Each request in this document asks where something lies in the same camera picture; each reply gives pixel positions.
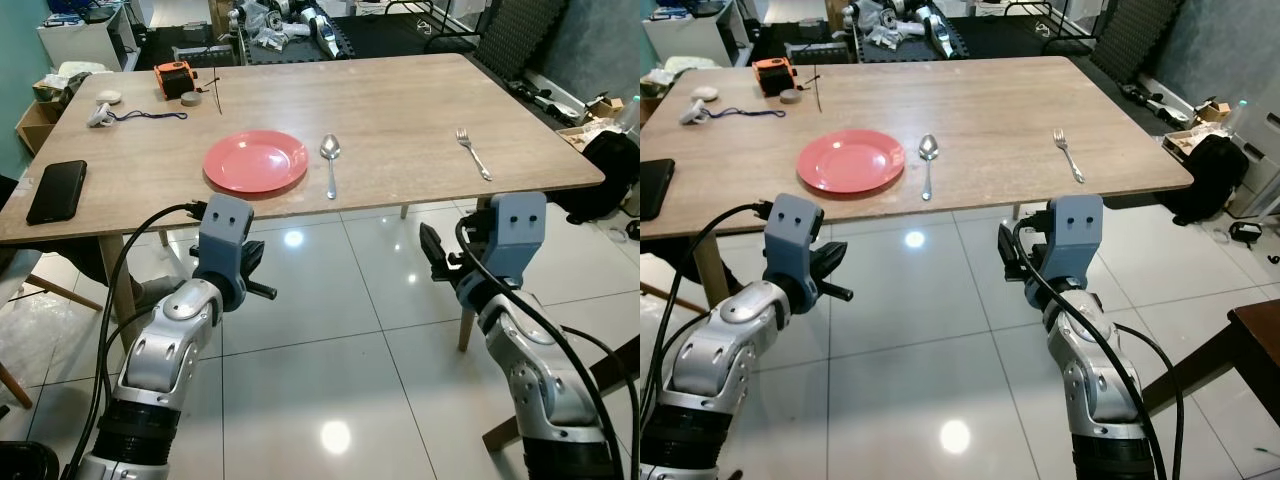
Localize black foam mat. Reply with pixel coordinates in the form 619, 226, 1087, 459
473, 0, 571, 83
1088, 0, 1186, 83

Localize pink round plate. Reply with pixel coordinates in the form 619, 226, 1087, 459
797, 129, 906, 194
203, 130, 309, 194

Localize orange and black device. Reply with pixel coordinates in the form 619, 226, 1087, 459
153, 61, 198, 100

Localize white cabinet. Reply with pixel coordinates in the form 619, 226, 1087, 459
642, 5, 741, 71
37, 3, 138, 73

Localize black smartphone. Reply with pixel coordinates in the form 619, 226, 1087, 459
25, 160, 88, 226
640, 158, 674, 221

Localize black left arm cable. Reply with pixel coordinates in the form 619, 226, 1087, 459
62, 200, 211, 480
640, 200, 776, 471

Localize silver metal fork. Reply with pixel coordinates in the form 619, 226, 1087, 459
456, 128, 493, 182
1053, 129, 1086, 185

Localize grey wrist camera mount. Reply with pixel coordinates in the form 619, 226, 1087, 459
1046, 193, 1105, 283
193, 195, 254, 301
765, 194, 826, 293
487, 191, 549, 286

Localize white and grey robot parts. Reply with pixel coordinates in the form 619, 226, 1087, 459
235, 0, 351, 63
845, 0, 961, 61

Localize person's leg in dark trousers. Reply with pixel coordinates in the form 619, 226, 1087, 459
45, 238, 183, 313

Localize white tray with items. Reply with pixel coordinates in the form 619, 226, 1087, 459
1160, 125, 1223, 161
555, 120, 603, 151

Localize light wooden dining table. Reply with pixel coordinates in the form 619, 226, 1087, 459
640, 55, 1195, 313
0, 53, 607, 353

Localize black power tool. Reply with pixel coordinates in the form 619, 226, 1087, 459
520, 84, 583, 113
1120, 80, 1183, 113

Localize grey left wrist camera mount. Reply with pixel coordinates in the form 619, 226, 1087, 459
193, 195, 254, 301
765, 194, 826, 293

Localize grey drawer cabinet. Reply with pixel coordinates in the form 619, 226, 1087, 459
1225, 98, 1280, 219

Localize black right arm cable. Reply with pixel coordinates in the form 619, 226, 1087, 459
1012, 215, 1186, 480
455, 215, 641, 480

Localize black backpack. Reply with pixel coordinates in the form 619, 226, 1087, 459
1160, 133, 1249, 226
553, 128, 641, 224

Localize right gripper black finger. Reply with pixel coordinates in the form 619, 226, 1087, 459
420, 222, 456, 283
998, 225, 1027, 283

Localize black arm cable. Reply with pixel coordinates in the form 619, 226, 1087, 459
1012, 215, 1186, 480
62, 200, 211, 480
640, 200, 776, 471
455, 215, 641, 480

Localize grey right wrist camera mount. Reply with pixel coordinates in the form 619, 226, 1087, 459
1046, 193, 1105, 283
487, 191, 549, 286

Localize silver metal spoon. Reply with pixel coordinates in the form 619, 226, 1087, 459
918, 134, 941, 201
319, 134, 343, 200

